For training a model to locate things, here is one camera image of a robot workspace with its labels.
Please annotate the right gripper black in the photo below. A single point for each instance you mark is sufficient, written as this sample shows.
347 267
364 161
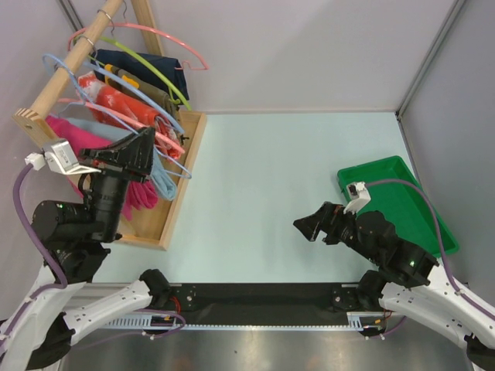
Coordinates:
328 216

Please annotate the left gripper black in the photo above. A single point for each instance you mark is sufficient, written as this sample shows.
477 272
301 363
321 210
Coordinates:
128 159

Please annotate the magenta trousers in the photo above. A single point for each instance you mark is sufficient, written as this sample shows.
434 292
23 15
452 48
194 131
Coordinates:
83 134

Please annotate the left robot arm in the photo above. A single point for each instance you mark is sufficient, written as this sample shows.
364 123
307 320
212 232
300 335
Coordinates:
73 239

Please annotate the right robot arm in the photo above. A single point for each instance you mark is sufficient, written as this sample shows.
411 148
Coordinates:
408 280

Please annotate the light blue folded trousers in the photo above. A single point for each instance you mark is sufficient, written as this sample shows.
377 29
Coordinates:
164 185

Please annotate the pink hanger front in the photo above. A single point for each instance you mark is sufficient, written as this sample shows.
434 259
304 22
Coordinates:
132 123

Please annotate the pink hanger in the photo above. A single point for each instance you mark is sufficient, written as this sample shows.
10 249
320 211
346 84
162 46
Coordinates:
132 123
156 32

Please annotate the olive green trousers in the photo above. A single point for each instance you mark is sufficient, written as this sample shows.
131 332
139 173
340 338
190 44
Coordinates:
156 94

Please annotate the orange white patterned trousers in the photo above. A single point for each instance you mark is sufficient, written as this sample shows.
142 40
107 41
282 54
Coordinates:
107 96

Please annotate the navy blue trousers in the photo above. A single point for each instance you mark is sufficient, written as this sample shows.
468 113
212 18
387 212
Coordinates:
168 67

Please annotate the blue hanger mid rack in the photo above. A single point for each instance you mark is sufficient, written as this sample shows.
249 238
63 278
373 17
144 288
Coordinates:
137 92

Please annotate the pink hanger at back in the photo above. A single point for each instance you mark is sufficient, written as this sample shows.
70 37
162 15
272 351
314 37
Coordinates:
156 32

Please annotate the lime green hanger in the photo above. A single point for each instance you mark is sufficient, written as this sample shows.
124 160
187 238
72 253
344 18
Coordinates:
174 93

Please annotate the green plastic tray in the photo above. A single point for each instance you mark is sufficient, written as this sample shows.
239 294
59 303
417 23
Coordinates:
400 204

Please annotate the wooden clothes rack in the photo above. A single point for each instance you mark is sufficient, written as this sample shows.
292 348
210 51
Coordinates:
149 228

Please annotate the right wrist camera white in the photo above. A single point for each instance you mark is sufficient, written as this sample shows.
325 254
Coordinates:
359 197

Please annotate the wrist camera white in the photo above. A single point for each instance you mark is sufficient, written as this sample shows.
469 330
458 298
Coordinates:
59 156
359 197

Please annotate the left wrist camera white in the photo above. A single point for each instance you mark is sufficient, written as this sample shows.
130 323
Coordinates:
59 156

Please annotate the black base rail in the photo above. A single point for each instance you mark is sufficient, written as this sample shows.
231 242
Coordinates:
285 305

